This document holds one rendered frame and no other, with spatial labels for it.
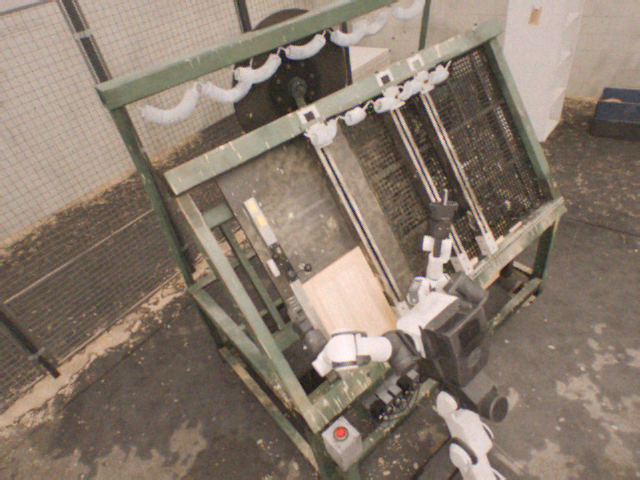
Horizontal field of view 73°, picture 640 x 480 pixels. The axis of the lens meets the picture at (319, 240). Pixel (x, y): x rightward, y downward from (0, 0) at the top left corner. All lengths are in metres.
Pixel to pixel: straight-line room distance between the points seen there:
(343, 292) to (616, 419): 1.91
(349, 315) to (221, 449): 1.45
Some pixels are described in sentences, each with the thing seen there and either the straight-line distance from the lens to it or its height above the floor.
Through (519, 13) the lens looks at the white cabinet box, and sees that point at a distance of 5.49.
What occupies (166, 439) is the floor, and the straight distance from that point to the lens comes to 3.39.
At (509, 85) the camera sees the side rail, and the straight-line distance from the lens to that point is 3.10.
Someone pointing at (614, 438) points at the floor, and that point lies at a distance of 3.25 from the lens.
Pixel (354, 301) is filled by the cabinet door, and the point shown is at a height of 1.11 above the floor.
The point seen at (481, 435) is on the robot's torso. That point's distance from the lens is 2.27.
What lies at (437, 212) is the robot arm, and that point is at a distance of 1.92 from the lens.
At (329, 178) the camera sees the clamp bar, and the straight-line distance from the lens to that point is 2.08.
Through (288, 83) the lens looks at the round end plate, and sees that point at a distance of 2.60.
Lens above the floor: 2.71
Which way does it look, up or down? 39 degrees down
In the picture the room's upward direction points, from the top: 11 degrees counter-clockwise
